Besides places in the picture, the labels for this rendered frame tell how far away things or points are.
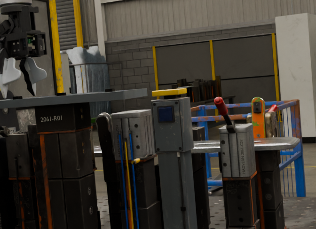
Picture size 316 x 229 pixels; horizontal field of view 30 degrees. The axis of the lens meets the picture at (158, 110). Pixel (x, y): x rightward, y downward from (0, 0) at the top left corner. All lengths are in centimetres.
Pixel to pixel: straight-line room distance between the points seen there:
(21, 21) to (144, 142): 41
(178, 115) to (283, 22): 826
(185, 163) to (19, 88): 376
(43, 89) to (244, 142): 396
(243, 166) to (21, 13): 61
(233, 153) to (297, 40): 805
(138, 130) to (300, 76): 802
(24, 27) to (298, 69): 816
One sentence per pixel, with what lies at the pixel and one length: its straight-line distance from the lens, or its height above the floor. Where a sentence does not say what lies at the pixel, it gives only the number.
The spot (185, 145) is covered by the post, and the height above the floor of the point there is 104.
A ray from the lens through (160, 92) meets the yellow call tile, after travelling 123.
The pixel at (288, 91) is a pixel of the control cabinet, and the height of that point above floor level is 82.
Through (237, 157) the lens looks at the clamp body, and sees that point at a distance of 137.
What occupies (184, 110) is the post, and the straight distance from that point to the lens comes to 123.
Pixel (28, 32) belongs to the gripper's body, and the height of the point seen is 131.
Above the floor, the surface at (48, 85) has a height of 121.
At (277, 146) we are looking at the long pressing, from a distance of 146.
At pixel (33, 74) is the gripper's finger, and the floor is 122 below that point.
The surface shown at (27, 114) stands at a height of 98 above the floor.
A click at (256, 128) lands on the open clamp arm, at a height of 102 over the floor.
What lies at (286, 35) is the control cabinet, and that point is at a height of 169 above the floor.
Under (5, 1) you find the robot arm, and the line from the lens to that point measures 140.
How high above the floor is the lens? 118
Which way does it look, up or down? 3 degrees down
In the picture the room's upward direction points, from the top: 5 degrees counter-clockwise
